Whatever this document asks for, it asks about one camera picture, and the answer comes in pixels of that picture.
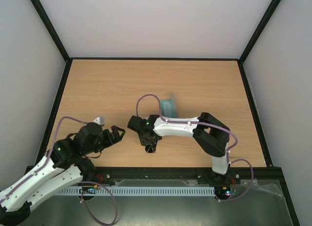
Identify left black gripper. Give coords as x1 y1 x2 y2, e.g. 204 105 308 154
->
83 125 126 155

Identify dark round sunglasses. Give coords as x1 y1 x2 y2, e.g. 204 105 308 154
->
145 142 157 153

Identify grey glasses case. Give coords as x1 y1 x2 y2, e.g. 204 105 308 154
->
160 93 179 118

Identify blue cleaning cloth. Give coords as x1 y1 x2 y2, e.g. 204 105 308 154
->
161 100 176 118

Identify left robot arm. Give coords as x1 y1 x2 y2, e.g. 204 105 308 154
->
0 122 125 226

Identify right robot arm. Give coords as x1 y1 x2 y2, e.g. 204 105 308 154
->
127 112 231 183

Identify grey metal panel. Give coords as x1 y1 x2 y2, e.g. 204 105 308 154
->
23 181 293 226

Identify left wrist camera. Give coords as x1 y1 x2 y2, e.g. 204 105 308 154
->
92 116 105 127

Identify blue slotted cable duct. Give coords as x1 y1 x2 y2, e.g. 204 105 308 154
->
56 186 215 197

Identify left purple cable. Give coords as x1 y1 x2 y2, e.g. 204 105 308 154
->
0 116 119 225

